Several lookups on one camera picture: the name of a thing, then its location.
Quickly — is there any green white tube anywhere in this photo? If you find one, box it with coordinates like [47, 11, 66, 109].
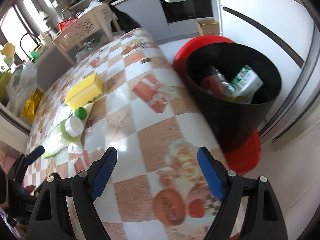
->
[73, 107, 87, 120]

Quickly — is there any yellow sponge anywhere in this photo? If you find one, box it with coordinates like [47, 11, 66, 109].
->
[65, 73, 104, 111]

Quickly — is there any clear plastic bag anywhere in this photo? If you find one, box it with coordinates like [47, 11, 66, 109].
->
[7, 61, 37, 115]

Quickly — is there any beige plastic chair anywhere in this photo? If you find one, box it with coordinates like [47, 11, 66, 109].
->
[53, 3, 121, 66]

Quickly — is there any red polka dot bag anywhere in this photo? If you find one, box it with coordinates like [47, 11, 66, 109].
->
[201, 76, 226, 98]

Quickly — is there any black built-in oven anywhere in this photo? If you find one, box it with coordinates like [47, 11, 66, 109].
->
[159, 0, 213, 23]

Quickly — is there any black garment on chair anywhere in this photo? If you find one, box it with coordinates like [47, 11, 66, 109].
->
[109, 4, 141, 33]

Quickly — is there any black faucet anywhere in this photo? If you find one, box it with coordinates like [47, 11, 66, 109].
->
[20, 33, 39, 61]

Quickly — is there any gold foil bag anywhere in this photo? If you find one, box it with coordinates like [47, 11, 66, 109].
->
[21, 88, 43, 122]

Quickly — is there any light green lotion bottle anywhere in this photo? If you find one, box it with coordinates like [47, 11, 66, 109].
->
[41, 116, 84, 159]

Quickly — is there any white refrigerator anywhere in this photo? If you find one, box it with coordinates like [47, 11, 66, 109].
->
[218, 0, 319, 142]

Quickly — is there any cardboard box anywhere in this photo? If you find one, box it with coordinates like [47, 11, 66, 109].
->
[196, 19, 220, 36]

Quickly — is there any red plastic stool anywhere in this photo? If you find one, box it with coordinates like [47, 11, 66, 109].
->
[172, 35, 261, 176]

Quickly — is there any red plastic basket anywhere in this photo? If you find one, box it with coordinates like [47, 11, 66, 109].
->
[57, 18, 77, 32]

